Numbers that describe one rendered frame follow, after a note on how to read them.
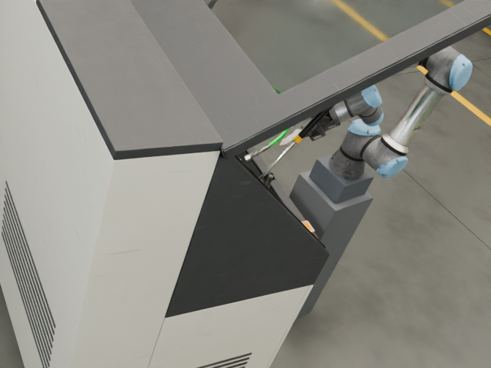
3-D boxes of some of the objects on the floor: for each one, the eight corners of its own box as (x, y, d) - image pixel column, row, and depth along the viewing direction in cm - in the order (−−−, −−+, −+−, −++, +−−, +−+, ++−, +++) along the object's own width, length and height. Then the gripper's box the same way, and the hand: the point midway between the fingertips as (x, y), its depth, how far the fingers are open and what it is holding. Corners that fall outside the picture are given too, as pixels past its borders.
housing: (122, 444, 256) (224, 142, 163) (47, 468, 242) (114, 150, 149) (31, 196, 340) (65, -98, 247) (-28, 202, 325) (-16, -107, 233)
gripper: (345, 135, 223) (288, 160, 229) (335, 104, 230) (280, 129, 236) (336, 123, 216) (278, 148, 222) (326, 91, 223) (270, 117, 230)
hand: (279, 133), depth 227 cm, fingers open, 7 cm apart
